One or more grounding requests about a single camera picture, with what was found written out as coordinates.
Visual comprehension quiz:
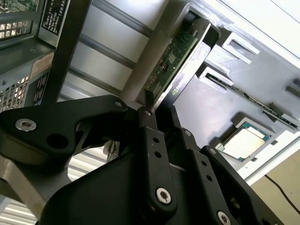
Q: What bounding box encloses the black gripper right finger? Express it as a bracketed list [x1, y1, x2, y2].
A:
[168, 105, 277, 225]

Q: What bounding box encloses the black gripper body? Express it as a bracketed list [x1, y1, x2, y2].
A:
[41, 150, 211, 225]

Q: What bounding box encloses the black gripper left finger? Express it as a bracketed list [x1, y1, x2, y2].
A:
[0, 90, 179, 213]

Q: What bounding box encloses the green graphics card black shroud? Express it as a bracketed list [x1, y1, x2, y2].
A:
[137, 17, 221, 113]

